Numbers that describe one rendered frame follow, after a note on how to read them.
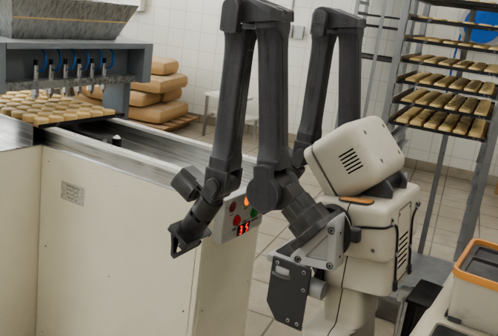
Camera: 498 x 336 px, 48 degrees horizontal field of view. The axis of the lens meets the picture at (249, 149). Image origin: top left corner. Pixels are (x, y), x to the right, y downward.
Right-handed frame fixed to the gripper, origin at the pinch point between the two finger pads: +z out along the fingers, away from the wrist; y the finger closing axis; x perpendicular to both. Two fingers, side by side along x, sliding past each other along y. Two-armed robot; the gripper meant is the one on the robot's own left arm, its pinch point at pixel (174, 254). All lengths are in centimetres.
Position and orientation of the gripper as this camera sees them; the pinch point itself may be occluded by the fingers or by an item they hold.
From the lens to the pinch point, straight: 141.9
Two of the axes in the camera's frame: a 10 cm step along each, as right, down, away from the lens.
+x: 6.9, 6.5, -3.2
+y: -5.2, 1.4, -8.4
